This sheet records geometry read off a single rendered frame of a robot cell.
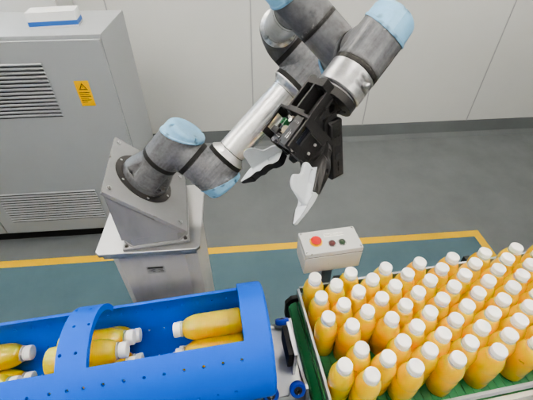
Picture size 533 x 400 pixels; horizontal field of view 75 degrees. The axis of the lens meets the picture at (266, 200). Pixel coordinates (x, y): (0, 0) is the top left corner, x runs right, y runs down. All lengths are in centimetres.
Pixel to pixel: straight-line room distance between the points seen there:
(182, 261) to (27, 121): 155
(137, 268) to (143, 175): 34
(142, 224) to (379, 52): 79
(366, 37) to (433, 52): 328
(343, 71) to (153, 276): 95
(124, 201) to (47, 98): 140
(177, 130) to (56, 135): 153
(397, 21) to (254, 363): 72
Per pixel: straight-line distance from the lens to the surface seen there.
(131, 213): 106
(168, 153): 103
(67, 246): 301
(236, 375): 87
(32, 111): 242
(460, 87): 416
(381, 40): 57
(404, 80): 383
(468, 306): 120
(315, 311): 111
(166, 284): 130
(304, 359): 119
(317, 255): 116
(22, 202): 292
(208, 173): 102
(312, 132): 51
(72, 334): 94
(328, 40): 65
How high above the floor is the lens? 198
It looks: 41 degrees down
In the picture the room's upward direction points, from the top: straight up
